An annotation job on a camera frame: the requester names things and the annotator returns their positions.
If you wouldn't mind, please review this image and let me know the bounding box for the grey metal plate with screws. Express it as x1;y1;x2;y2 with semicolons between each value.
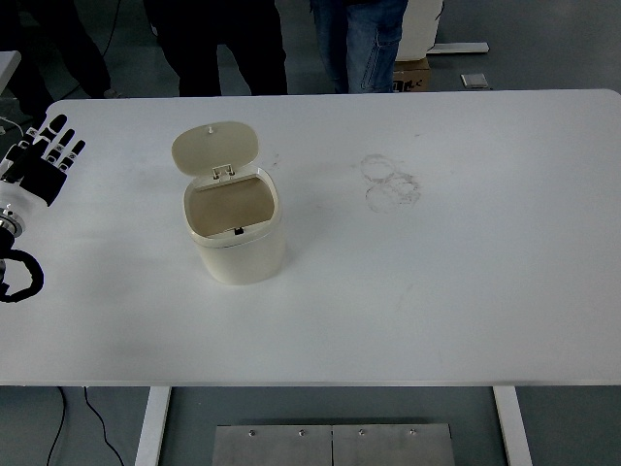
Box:
332;423;456;466
212;423;334;466

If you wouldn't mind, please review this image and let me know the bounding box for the white table leg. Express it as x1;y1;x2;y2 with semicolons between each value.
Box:
134;386;173;466
493;386;535;466

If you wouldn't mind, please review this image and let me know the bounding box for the brown cardboard box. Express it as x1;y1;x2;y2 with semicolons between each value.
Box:
391;56;433;93

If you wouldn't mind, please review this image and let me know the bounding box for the person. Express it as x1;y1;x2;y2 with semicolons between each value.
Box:
310;0;409;95
144;0;290;97
0;0;123;117

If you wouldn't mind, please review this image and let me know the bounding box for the white table foot bar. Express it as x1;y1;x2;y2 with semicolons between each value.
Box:
428;42;490;55

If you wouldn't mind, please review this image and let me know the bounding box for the white side table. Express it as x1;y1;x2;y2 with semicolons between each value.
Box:
0;50;23;94

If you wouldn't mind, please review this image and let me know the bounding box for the black floor cable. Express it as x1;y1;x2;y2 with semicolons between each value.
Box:
47;386;67;466
82;386;125;466

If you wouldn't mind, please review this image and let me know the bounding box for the white cable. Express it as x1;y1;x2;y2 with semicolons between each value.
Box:
0;115;26;143

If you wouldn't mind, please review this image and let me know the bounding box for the thin black hanging cable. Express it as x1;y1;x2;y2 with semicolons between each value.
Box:
100;0;122;55

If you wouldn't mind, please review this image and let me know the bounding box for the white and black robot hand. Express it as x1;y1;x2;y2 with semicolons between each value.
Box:
0;114;87;219

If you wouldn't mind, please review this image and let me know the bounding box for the cream trash bin with lid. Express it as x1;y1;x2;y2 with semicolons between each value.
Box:
171;121;287;287

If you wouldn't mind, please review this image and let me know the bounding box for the white foam box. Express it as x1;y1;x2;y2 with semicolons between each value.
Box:
393;0;445;62

